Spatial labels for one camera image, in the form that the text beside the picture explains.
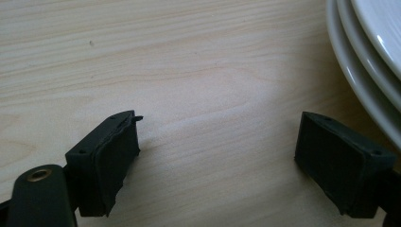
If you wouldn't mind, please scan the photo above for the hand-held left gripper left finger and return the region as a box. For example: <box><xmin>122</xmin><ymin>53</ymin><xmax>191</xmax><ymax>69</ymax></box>
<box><xmin>64</xmin><ymin>110</ymin><xmax>144</xmax><ymax>218</ymax></box>

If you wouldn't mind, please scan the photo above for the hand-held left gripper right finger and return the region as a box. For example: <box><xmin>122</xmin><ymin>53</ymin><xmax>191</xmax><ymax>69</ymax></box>
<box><xmin>294</xmin><ymin>111</ymin><xmax>397</xmax><ymax>219</ymax></box>

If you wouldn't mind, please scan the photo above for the white plate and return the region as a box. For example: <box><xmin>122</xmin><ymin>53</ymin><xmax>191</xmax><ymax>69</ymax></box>
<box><xmin>350</xmin><ymin>0</ymin><xmax>401</xmax><ymax>80</ymax></box>
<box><xmin>325</xmin><ymin>0</ymin><xmax>401</xmax><ymax>149</ymax></box>
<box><xmin>336</xmin><ymin>0</ymin><xmax>401</xmax><ymax>112</ymax></box>

